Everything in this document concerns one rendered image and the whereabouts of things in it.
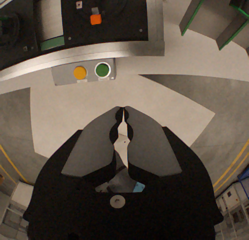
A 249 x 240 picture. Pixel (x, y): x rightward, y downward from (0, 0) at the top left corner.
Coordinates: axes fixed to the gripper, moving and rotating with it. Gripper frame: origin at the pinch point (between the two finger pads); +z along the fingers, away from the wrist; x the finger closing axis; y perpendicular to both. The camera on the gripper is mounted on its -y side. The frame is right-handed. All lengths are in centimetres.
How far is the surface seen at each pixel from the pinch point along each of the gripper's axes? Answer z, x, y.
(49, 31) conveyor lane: 31.7, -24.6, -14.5
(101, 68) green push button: 26.1, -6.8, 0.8
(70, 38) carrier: 26.2, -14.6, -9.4
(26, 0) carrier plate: 26.3, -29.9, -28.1
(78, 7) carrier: 22.8, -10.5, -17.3
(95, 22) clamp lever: 16.4, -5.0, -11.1
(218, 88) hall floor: 123, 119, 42
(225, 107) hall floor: 123, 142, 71
